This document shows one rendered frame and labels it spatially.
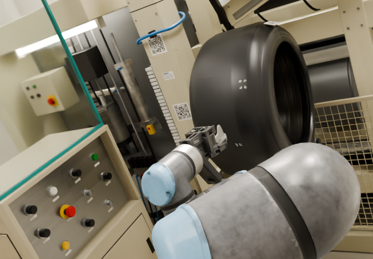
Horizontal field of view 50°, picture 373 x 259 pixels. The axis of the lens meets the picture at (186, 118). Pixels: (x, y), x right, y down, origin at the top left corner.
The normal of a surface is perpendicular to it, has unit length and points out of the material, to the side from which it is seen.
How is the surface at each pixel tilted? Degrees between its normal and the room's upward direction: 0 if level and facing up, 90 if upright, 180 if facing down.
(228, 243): 55
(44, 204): 90
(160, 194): 78
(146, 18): 90
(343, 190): 71
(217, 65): 40
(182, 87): 90
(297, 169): 23
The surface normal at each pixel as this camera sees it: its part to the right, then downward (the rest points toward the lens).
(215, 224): -0.16, -0.58
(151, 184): -0.53, 0.25
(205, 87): -0.58, -0.15
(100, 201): 0.82, -0.13
